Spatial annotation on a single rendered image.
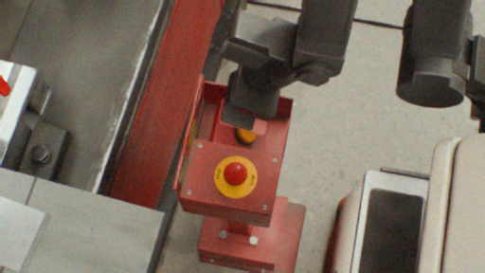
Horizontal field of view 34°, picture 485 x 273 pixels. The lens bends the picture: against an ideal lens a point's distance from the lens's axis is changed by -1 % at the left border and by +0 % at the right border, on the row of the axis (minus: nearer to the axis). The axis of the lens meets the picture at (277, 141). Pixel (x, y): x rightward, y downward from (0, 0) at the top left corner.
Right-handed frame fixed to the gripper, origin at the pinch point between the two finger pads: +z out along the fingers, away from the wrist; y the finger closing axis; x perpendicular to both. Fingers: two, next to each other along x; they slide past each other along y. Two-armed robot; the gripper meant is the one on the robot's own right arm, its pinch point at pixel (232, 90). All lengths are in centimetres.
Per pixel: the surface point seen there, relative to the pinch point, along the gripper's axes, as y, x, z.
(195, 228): 4, 35, 94
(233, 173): 7.4, 9.5, 16.1
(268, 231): 3, 46, 75
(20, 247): 27.3, -21.3, 10.2
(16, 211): 22.6, -22.9, 11.0
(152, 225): 21.1, -6.4, 2.8
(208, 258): 11, 39, 91
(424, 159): -26, 86, 68
